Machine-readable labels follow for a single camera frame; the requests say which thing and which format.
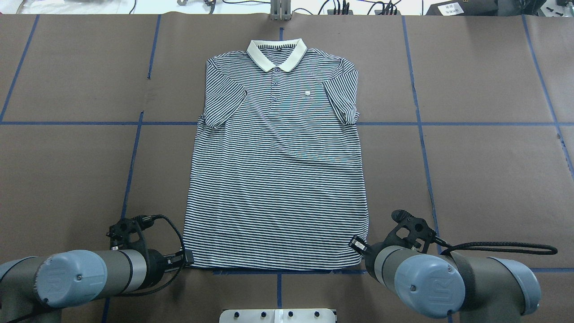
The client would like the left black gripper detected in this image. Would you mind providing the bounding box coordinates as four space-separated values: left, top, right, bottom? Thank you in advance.
163 251 194 272

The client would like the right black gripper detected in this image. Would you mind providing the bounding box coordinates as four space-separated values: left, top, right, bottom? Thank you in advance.
349 235 375 265

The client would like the blue white striped polo shirt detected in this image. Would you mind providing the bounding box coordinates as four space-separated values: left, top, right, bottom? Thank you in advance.
183 39 369 271

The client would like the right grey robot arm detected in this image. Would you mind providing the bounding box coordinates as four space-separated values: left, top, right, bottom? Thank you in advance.
349 236 542 323

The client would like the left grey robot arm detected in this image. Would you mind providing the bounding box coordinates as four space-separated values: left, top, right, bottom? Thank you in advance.
1 249 193 323

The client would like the left black braided cable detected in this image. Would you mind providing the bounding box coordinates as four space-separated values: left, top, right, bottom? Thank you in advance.
103 214 185 297

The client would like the black braided cable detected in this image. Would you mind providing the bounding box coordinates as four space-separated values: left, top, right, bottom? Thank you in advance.
103 214 185 297
433 237 558 256

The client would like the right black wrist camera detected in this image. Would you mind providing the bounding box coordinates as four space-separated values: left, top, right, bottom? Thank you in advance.
383 210 437 254

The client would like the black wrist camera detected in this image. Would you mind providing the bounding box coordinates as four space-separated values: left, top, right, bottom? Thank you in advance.
106 215 155 254
383 210 437 254

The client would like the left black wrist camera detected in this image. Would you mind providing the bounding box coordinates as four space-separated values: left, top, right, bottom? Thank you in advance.
106 215 155 254

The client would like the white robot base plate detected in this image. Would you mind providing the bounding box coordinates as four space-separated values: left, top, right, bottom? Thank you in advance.
219 308 338 323

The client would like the right black braided cable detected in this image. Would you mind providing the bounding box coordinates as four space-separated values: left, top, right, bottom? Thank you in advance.
433 237 558 256

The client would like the aluminium frame post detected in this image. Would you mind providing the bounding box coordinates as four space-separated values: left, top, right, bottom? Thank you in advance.
269 0 292 21

